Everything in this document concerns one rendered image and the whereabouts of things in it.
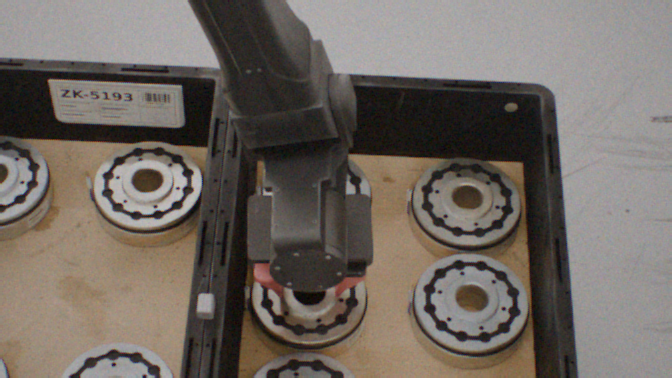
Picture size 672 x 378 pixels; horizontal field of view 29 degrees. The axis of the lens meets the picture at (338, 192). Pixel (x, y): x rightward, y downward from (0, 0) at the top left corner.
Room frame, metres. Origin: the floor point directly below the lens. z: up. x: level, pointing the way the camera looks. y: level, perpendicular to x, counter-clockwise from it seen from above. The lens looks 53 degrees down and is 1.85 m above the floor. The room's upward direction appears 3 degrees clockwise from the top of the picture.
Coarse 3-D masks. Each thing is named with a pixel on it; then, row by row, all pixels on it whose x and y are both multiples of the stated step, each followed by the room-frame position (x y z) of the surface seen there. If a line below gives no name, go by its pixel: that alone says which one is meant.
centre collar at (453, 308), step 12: (468, 276) 0.65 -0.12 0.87; (456, 288) 0.64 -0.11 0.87; (480, 288) 0.65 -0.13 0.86; (492, 288) 0.64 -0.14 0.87; (444, 300) 0.63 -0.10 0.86; (456, 300) 0.63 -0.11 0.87; (492, 300) 0.63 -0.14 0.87; (456, 312) 0.62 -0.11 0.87; (468, 312) 0.62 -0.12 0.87; (480, 312) 0.62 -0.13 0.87; (492, 312) 0.62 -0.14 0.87
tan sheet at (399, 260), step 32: (352, 160) 0.81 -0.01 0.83; (384, 160) 0.81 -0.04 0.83; (416, 160) 0.81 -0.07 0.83; (384, 192) 0.77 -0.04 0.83; (384, 224) 0.73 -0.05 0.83; (384, 256) 0.70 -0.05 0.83; (416, 256) 0.70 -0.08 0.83; (512, 256) 0.70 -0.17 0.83; (384, 288) 0.66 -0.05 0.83; (384, 320) 0.63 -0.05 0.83; (256, 352) 0.59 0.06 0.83; (352, 352) 0.59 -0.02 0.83; (384, 352) 0.59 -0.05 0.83; (416, 352) 0.60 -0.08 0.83
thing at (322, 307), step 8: (288, 288) 0.63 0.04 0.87; (288, 296) 0.62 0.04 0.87; (328, 296) 0.63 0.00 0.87; (288, 304) 0.62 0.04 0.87; (296, 304) 0.62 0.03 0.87; (304, 304) 0.62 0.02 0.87; (320, 304) 0.62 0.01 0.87; (328, 304) 0.62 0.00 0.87; (296, 312) 0.61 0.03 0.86; (304, 312) 0.61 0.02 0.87; (312, 312) 0.61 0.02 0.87; (320, 312) 0.61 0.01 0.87
